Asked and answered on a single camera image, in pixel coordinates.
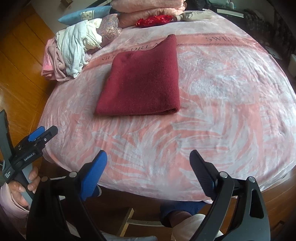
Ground dark red knit sweater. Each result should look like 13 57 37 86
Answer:
95 35 180 116

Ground person's left hand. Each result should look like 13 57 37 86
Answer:
9 166 41 207

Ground person's leg blue sock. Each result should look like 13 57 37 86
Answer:
159 201 206 240

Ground pale pink garment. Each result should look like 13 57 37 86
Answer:
41 37 73 82

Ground wooden stool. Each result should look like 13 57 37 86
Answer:
116 207 173 240

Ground pink leaf-pattern bed blanket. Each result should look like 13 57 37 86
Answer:
39 13 295 201

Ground white ribbed garment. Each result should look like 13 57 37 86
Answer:
56 20 88 78

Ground cream cloth garment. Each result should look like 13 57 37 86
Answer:
83 18 102 51

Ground floral patterned cushion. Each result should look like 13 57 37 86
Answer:
96 14 122 48

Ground blue pillow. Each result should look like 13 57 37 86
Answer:
58 6 111 26

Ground folded pink blankets stack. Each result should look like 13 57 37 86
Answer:
110 0 187 28

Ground red shiny cloth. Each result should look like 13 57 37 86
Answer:
135 15 173 28

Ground beige cloth item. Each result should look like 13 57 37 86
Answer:
172 11 213 22

